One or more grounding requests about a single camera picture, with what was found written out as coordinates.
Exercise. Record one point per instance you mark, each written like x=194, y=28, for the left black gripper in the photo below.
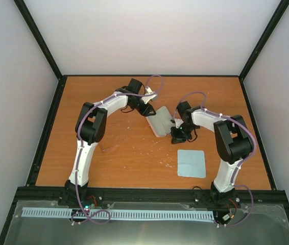
x=147, y=107

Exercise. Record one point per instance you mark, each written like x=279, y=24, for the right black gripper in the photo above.
x=176, y=139

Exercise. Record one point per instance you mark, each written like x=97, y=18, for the pink glasses case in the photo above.
x=161, y=122

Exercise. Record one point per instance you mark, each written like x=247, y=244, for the light blue cleaning cloth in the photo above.
x=191, y=164

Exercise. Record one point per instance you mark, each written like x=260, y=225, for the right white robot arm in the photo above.
x=234, y=143

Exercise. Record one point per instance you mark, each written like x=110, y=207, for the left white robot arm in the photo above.
x=91, y=126

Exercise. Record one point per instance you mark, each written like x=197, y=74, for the transparent brown sunglasses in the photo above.
x=115, y=135

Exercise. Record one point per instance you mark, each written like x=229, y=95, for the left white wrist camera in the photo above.
x=150, y=95

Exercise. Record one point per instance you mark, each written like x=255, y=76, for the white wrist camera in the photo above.
x=150, y=95
x=176, y=123

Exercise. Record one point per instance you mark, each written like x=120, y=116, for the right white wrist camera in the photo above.
x=176, y=123

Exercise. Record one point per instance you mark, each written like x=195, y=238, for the black aluminium frame rail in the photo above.
x=104, y=196

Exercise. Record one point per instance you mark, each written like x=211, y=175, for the metal base plate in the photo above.
x=260, y=224

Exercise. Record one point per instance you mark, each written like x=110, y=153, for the slotted grey cable duct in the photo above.
x=126, y=215

